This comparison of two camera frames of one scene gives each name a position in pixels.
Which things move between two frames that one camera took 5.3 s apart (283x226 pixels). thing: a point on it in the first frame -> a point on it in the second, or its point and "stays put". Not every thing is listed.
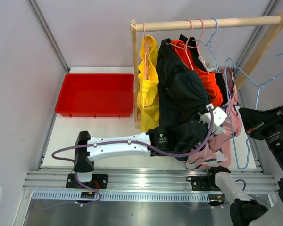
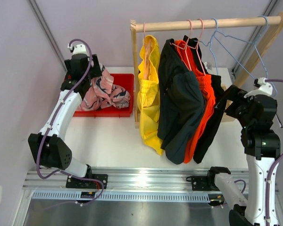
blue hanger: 210,42 stays put
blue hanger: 261,85 -> 257,39
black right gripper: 254,120 -> 236,94
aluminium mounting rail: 258,180 stays put
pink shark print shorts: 216,153 -> 104,94
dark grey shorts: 183,96 stays put
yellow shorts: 148,99 stays put
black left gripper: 203,141 -> 95,71
